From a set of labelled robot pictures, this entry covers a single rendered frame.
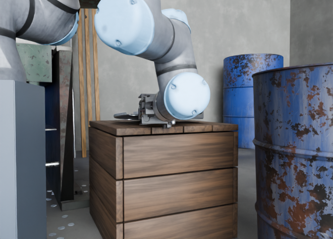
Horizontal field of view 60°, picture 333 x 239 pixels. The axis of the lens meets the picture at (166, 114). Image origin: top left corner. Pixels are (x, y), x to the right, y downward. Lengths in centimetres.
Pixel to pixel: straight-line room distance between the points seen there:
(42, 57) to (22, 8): 61
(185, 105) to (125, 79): 235
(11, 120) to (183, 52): 31
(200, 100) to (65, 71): 80
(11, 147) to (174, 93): 28
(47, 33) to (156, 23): 36
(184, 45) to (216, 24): 295
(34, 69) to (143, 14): 91
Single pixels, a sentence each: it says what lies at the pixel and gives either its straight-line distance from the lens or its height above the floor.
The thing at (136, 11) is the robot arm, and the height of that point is 52.
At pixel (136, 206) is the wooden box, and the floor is 15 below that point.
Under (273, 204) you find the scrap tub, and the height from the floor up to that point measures 20.
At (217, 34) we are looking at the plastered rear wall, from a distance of 342.
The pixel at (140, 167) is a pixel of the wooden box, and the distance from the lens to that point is 76.
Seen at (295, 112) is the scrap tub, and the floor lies 40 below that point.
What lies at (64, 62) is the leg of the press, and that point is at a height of 57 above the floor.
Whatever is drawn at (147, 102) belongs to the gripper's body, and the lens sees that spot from 62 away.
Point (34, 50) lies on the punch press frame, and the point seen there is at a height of 62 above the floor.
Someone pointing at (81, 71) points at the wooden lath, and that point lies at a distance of 242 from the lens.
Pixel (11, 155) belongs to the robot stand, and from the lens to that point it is 55.
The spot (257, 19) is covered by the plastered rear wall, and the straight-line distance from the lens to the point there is 388.
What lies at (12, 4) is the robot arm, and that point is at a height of 60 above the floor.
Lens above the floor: 41
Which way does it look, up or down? 2 degrees down
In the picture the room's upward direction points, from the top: straight up
